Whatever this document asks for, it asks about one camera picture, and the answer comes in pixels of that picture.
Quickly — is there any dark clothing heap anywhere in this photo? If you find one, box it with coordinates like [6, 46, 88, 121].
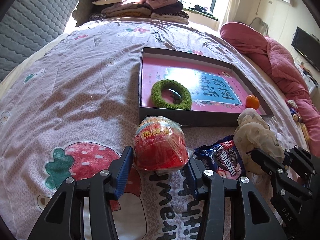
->
[187, 4, 213, 14]

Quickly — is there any orange tangerine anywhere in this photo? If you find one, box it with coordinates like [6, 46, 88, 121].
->
[245, 94, 258, 110]

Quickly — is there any black television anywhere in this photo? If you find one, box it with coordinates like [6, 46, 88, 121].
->
[291, 26, 320, 72]

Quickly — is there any white television cabinet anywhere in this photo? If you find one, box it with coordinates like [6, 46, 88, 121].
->
[295, 57, 320, 95]

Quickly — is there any yellow packet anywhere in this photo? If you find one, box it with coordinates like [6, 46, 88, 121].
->
[301, 124, 310, 143]

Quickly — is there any pink quilt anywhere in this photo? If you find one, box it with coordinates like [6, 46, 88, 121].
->
[219, 22, 320, 150]

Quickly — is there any red instant noodle cup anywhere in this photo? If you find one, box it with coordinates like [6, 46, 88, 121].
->
[134, 116, 194, 175]

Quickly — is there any small blue yellow toy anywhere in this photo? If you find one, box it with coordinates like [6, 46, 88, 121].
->
[291, 109, 304, 123]

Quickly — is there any green window seat cushion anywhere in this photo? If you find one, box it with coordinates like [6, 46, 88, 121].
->
[182, 8, 218, 22]

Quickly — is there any pile of folded clothes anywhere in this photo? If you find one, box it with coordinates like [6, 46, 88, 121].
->
[89, 0, 190, 25]

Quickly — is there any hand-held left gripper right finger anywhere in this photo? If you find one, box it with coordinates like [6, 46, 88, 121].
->
[184, 159, 288, 240]

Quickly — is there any white curved chair back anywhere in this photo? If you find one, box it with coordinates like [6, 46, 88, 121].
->
[252, 17, 269, 37]

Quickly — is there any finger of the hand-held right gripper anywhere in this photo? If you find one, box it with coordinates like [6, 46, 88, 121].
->
[283, 147, 320, 183]
[250, 148, 313, 203]

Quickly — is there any grey quilted headboard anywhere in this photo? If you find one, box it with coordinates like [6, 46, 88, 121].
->
[0, 0, 89, 83]

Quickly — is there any white spotted cloth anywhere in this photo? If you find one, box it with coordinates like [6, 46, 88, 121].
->
[234, 108, 285, 175]

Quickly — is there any blue cookie packet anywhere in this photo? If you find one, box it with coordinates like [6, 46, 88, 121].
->
[194, 135, 247, 180]

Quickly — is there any cream curtain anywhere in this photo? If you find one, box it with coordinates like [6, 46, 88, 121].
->
[220, 0, 250, 30]

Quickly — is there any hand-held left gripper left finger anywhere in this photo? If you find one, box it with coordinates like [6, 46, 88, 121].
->
[27, 146, 134, 240]

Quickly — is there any shallow grey cardboard box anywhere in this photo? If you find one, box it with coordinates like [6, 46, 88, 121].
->
[138, 47, 274, 128]

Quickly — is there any green knitted ring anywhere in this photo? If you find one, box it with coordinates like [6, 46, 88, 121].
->
[150, 79, 192, 110]

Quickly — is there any dark hair clip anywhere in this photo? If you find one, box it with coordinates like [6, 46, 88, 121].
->
[167, 89, 183, 105]

